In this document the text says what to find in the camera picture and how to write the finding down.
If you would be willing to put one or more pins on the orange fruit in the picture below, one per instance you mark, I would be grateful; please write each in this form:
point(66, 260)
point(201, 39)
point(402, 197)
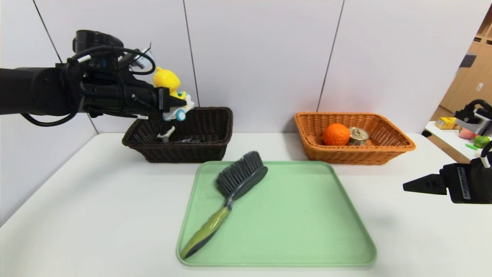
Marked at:
point(335, 134)

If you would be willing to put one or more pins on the wooden cabinet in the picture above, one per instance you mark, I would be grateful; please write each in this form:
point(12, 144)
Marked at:
point(461, 77)

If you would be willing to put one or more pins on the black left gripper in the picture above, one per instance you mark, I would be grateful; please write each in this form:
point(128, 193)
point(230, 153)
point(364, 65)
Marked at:
point(163, 101)

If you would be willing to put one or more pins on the green marker pen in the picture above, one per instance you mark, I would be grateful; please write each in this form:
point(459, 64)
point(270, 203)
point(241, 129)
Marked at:
point(471, 147)

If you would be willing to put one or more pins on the white wall socket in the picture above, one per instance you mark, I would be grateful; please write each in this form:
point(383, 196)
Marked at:
point(478, 87)

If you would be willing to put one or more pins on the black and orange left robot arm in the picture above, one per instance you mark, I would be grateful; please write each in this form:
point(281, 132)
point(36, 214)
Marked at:
point(46, 90)

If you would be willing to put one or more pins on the green lime fruit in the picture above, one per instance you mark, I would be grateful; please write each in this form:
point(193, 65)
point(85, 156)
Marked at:
point(482, 141)

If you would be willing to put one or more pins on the yellow cardboard box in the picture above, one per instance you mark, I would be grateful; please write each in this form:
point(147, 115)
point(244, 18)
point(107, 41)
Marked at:
point(445, 123)

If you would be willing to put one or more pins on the green plastic tray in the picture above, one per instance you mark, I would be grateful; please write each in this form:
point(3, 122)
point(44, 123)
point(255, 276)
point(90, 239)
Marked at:
point(288, 215)

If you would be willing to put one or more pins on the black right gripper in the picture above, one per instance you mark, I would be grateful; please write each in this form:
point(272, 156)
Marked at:
point(461, 183)

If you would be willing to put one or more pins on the yellow duck toy car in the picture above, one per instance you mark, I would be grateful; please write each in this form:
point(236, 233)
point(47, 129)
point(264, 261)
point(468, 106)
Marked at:
point(167, 80)

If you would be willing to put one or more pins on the pink peach fruit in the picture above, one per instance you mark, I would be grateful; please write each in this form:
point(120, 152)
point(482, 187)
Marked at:
point(466, 134)

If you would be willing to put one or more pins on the orange wicker basket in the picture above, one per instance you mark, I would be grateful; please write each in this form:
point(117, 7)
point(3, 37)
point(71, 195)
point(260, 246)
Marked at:
point(384, 148)

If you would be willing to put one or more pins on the black cosmetic tube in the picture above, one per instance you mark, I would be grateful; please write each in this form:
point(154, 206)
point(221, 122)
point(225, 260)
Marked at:
point(191, 141)

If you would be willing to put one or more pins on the small tin can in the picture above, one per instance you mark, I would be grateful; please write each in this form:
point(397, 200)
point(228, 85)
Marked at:
point(358, 135)

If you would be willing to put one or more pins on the black sign plate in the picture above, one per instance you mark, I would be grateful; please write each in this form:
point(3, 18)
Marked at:
point(466, 61)

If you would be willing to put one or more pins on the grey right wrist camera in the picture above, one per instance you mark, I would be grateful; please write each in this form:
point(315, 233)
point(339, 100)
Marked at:
point(478, 119)

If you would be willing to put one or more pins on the white side table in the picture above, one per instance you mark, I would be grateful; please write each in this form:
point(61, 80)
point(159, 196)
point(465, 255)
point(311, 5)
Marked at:
point(446, 140)

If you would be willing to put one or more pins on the dark brown wicker basket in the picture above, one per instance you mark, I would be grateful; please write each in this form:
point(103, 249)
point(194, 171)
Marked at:
point(207, 150)

